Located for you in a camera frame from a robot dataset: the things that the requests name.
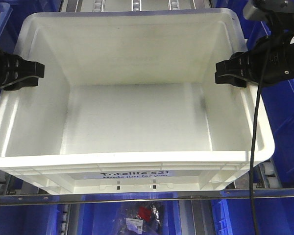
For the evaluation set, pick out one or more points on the blue bin shelf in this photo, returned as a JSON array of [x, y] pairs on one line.
[[279, 103], [7, 33]]

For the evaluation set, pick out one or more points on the grey camera right wrist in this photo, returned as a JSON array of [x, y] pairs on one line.
[[253, 10]]

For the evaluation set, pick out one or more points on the left roller track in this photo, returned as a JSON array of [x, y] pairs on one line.
[[5, 183]]

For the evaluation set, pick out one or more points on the roller track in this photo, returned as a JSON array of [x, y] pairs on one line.
[[269, 176], [5, 183]]

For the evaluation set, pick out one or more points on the right roller track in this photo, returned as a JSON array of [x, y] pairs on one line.
[[269, 176]]

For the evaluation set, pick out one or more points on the steel shelf front rail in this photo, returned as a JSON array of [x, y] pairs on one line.
[[47, 199]]

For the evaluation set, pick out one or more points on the blue bin lower left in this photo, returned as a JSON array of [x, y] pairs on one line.
[[28, 220]]

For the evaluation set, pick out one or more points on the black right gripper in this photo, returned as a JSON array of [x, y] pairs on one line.
[[272, 59]]

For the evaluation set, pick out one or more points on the blue bin right shelf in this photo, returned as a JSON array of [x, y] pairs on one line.
[[279, 103]]

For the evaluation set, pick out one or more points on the plastic bag with parts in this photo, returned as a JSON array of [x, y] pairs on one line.
[[145, 218]]

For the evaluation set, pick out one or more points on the blue bin lower center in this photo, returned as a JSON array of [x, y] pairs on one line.
[[102, 218]]

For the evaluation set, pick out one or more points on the blue bin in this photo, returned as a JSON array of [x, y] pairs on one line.
[[275, 216], [28, 220], [102, 218]]

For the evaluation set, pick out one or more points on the blue bin lower right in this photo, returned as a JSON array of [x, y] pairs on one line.
[[275, 216]]

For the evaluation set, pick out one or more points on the blue bin left shelf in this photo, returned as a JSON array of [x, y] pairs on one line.
[[7, 33]]

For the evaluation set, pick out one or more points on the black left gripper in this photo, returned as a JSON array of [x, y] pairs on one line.
[[26, 69]]

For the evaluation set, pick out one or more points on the white plastic tote bin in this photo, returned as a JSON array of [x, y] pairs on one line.
[[128, 103]]

